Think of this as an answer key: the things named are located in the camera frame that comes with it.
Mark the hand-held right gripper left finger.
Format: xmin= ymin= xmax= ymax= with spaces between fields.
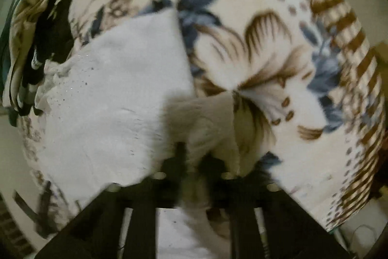
xmin=34 ymin=142 xmax=189 ymax=259

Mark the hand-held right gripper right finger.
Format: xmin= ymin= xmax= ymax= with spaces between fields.
xmin=198 ymin=153 xmax=354 ymax=259

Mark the white small garment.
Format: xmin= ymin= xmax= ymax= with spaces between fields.
xmin=36 ymin=8 xmax=243 ymax=259

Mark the floral printed blanket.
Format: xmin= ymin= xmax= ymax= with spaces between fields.
xmin=18 ymin=0 xmax=386 ymax=240

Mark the black garment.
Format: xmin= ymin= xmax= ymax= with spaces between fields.
xmin=16 ymin=0 xmax=75 ymax=117

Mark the beige garment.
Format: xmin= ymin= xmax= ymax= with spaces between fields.
xmin=2 ymin=0 xmax=50 ymax=109

